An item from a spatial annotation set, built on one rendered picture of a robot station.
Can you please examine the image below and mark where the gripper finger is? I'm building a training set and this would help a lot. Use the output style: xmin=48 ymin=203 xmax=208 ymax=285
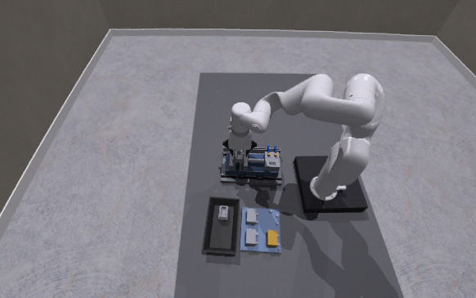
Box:
xmin=246 ymin=140 xmax=257 ymax=156
xmin=222 ymin=139 xmax=233 ymax=156

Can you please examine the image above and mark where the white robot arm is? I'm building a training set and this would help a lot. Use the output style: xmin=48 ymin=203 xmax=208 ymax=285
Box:
xmin=228 ymin=74 xmax=385 ymax=201

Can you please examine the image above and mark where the yellow-orange block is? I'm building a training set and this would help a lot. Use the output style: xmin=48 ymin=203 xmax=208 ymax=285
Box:
xmin=267 ymin=230 xmax=277 ymax=247

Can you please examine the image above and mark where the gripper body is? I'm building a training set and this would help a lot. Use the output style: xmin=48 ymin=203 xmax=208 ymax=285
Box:
xmin=228 ymin=130 xmax=252 ymax=150

